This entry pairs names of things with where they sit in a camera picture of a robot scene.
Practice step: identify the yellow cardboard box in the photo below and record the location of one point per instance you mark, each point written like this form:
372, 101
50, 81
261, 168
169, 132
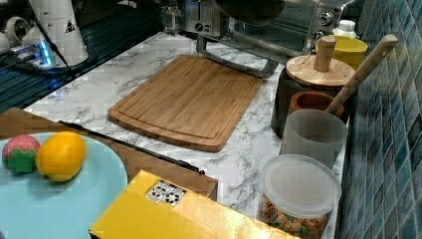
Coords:
153, 208

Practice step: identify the silver toaster oven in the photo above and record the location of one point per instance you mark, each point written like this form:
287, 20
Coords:
276, 30

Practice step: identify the yellow bowl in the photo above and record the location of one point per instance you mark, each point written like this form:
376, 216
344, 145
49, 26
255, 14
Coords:
339, 53

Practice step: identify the bamboo cutting board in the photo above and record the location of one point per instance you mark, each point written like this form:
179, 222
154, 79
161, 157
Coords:
192, 102

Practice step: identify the black canister with wooden lid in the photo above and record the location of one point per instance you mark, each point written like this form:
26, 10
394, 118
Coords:
320, 72

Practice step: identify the silver toaster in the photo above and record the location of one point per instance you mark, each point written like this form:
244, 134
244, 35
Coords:
204, 17

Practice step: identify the frosted plastic cup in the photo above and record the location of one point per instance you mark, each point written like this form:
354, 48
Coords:
315, 134

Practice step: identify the clear jar with snacks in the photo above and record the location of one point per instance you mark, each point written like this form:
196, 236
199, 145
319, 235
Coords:
298, 195

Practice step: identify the light blue plate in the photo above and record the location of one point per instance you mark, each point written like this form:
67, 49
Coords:
32, 207

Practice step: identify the toy lemon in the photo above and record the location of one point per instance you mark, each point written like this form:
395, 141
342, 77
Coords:
61, 156

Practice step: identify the wooden pestle stick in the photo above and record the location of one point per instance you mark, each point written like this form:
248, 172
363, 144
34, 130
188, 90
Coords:
376, 56

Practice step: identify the wooden box under plate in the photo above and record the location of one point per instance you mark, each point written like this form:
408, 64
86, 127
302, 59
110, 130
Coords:
15, 121

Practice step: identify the toy strawberry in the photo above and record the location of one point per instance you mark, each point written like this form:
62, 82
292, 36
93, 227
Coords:
19, 154

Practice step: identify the glass jar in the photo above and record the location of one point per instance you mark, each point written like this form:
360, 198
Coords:
171, 19

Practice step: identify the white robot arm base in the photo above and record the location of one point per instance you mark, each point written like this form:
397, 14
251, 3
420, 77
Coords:
43, 36

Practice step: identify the brown wooden mortar cup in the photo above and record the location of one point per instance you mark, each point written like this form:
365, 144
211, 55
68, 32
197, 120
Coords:
309, 100

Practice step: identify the white bottle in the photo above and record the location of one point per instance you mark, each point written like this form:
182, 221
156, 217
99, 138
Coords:
345, 28

